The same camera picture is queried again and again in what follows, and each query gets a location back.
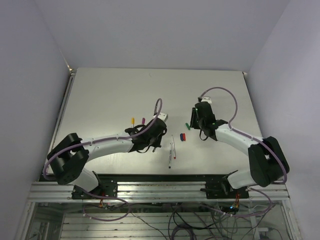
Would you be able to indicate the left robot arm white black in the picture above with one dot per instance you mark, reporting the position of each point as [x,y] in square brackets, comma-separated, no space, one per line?
[68,159]

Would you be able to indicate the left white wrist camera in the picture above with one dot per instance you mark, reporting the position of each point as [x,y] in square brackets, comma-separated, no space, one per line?
[162,116]

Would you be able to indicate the aluminium frame rail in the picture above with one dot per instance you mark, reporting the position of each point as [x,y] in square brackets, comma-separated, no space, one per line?
[132,192]

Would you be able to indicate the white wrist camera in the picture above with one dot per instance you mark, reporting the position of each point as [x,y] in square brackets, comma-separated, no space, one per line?
[206,99]
[162,116]

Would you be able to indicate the red marker pen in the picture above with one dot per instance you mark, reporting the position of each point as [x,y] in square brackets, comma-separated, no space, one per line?
[173,147]

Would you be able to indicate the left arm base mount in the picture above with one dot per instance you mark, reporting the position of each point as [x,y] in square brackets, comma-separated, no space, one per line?
[107,187]

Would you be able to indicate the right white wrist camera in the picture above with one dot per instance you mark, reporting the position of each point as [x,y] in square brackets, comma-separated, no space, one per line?
[206,99]

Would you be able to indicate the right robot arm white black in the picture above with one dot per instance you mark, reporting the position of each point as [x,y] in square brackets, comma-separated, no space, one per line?
[267,162]

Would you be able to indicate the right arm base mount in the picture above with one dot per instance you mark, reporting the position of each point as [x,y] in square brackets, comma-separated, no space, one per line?
[219,188]

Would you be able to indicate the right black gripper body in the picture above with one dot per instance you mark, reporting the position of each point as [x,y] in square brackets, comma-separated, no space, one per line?
[201,124]

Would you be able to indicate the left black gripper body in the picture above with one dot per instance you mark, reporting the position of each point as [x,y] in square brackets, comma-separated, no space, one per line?
[155,142]

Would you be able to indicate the black marker pen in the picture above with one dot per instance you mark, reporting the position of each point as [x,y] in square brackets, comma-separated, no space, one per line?
[170,156]

